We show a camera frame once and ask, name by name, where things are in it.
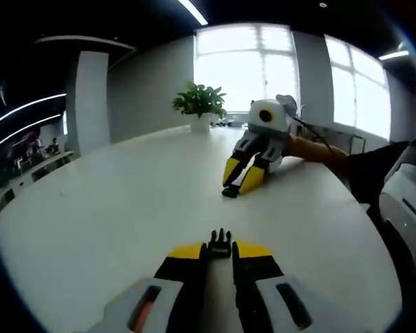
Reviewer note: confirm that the white grey worn device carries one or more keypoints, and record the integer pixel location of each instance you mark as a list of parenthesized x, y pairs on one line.
[(407, 194)]

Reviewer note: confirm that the black socket plastic buckle part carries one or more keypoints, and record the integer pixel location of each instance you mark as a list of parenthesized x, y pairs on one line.
[(229, 191)]

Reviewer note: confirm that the row of white office desks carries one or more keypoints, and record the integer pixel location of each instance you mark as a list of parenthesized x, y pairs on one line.
[(38, 170)]

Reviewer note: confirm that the green plant in white pot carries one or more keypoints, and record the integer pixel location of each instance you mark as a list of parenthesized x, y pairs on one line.
[(200, 104)]

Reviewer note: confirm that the short ceiling light strip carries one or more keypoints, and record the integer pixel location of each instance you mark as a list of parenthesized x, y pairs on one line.
[(194, 10)]

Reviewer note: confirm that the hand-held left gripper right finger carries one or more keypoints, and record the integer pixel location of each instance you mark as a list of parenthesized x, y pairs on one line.
[(267, 301)]

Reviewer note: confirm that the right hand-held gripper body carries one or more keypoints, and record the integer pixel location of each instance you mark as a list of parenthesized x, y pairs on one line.
[(274, 118)]

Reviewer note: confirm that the small ceiling light by window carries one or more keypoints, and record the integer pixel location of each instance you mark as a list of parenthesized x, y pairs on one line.
[(394, 55)]

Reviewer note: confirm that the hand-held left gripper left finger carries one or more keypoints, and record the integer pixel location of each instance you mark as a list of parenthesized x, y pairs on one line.
[(159, 298)]

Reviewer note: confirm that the white square pillar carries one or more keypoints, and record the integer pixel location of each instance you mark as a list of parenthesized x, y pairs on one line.
[(88, 104)]

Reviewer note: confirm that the black pronged plastic buckle part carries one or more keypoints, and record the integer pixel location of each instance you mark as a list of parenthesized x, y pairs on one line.
[(219, 247)]

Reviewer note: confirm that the small dark items by window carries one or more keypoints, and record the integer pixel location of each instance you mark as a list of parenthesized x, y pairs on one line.
[(229, 122)]

